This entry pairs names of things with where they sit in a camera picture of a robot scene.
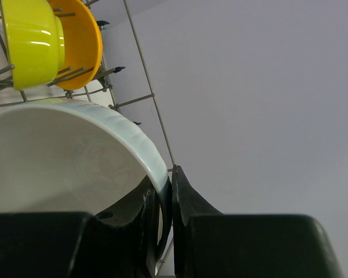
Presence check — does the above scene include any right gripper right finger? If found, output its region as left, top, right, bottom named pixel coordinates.
left=172, top=166, right=343, bottom=277

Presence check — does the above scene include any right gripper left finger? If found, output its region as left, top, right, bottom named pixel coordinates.
left=0, top=177, right=158, bottom=277

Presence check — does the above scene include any white bowl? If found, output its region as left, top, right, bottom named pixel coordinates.
left=0, top=98, right=172, bottom=258

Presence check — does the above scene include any green round bowl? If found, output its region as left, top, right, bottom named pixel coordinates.
left=1, top=1, right=65, bottom=90

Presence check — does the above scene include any yellow round bowl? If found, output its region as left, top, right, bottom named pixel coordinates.
left=48, top=0, right=103, bottom=90

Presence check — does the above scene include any grey wire dish rack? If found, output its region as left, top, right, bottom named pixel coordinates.
left=0, top=1, right=175, bottom=169

